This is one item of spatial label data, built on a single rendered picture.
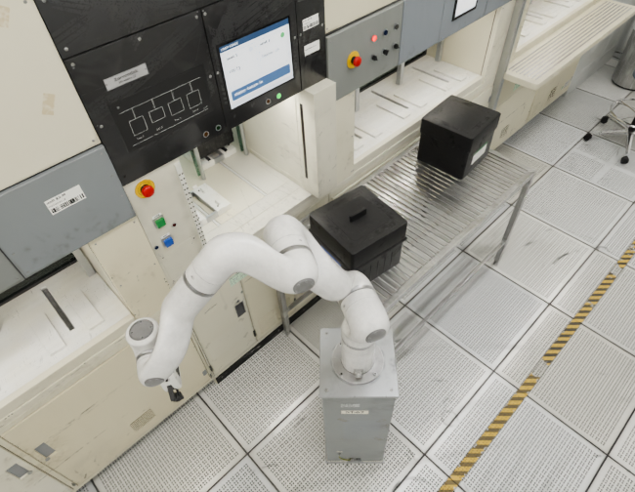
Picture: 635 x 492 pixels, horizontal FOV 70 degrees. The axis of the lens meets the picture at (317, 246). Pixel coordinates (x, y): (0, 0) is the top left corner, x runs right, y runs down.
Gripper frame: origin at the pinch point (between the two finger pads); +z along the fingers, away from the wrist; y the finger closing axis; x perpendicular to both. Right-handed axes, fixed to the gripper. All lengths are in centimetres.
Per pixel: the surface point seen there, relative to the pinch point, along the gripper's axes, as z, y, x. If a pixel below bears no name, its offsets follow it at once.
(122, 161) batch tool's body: -47, 50, -4
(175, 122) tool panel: -51, 58, -21
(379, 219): 0, 42, -86
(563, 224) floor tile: 102, 81, -246
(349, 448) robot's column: 82, -11, -52
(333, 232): 0, 41, -66
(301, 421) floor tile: 101, 15, -37
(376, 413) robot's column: 42, -15, -62
